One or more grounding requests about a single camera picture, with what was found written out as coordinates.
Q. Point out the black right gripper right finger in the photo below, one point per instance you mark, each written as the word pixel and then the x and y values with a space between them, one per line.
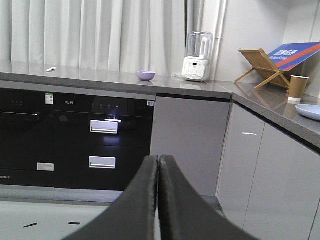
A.
pixel 184 214

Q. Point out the grey corner cabinet door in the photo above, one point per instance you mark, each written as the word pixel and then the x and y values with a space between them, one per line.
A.
pixel 238 163

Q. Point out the white curtain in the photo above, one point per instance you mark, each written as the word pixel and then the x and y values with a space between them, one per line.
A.
pixel 108 35

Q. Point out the light blue plate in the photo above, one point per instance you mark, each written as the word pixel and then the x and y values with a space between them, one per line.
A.
pixel 309 111

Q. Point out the black built-in dishwasher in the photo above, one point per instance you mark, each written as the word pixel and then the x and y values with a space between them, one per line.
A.
pixel 26 138

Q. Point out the wooden folding rack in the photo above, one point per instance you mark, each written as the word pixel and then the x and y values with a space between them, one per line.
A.
pixel 262 64

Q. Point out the brown paper cup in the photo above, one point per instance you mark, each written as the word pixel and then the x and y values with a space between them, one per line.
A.
pixel 297 88

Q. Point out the purple plastic bowl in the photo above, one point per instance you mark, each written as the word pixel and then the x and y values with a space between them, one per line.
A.
pixel 145 75

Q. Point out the light green plastic spoon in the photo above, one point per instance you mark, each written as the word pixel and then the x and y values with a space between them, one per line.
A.
pixel 51 69

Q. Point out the black drawer sterilizer cabinet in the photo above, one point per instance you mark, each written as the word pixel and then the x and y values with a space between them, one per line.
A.
pixel 100 141

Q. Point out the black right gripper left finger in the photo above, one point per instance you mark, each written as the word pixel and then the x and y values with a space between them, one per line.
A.
pixel 132 215

